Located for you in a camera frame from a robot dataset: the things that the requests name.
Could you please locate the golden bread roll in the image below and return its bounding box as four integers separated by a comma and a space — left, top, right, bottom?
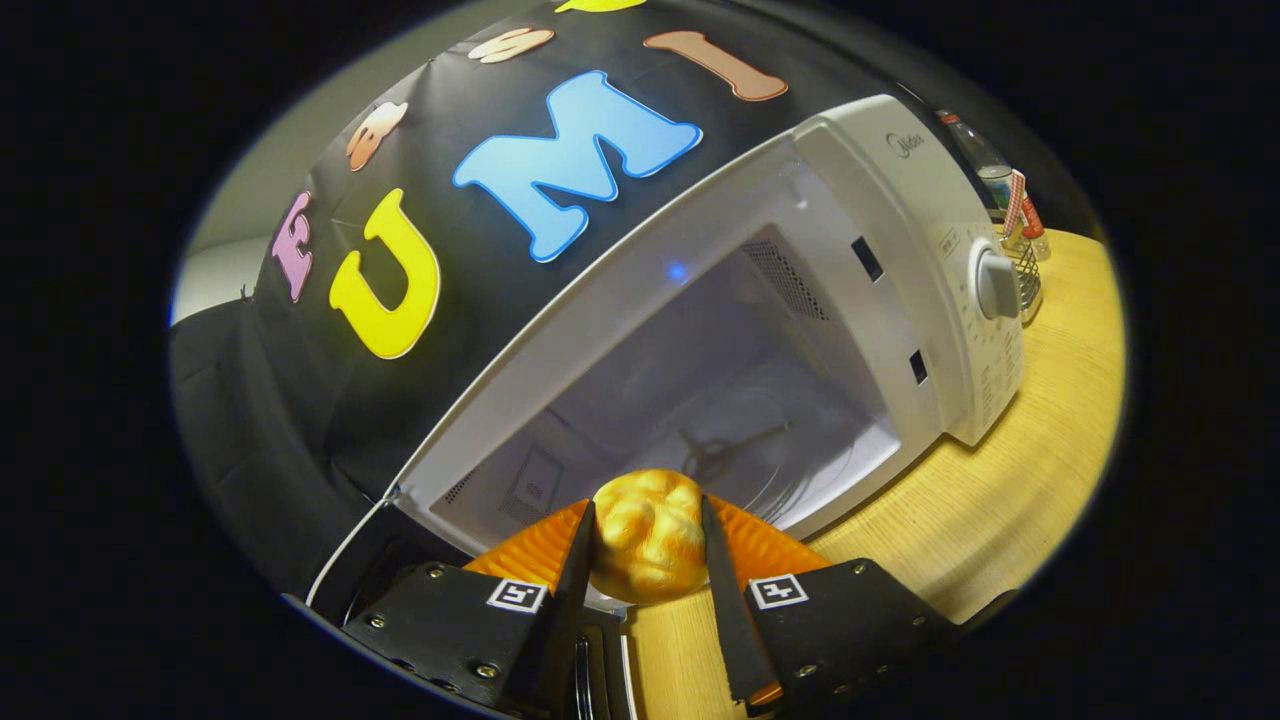
590, 469, 709, 605

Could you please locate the clear plastic water bottle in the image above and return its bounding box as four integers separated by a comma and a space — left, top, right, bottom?
937, 108, 1051, 263

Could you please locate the metal wire utensil holder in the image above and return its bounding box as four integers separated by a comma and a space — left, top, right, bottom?
990, 210, 1044, 326

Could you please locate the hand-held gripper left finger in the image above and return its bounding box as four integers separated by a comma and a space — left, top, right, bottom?
340, 500, 601, 719

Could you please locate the white microwave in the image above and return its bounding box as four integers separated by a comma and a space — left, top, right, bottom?
305, 94, 1026, 720

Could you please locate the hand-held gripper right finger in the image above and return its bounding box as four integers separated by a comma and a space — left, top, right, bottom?
700, 494, 959, 706

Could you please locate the glass microwave turntable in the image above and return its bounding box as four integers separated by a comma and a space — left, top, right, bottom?
600, 390, 901, 531

